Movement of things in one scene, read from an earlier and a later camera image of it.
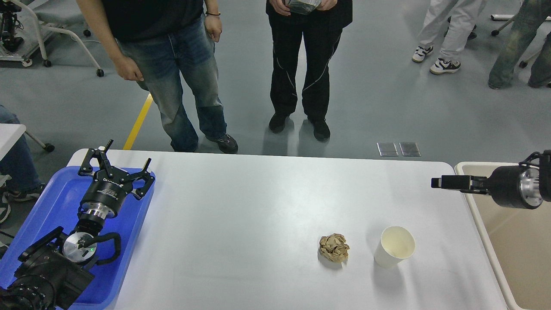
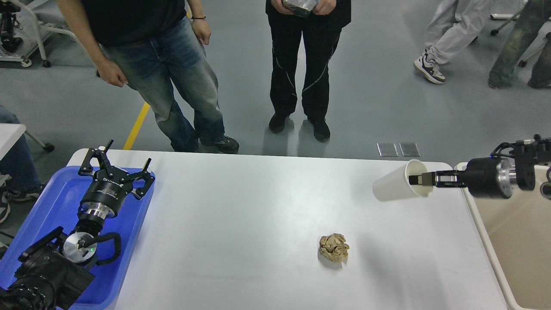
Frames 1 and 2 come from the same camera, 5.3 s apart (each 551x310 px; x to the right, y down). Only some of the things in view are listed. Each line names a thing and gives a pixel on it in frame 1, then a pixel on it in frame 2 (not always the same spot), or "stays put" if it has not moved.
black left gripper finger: [146, 181] stays put
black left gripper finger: [86, 168] stays put
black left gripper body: [106, 192] stays put
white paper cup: [397, 243] -> [396, 185]
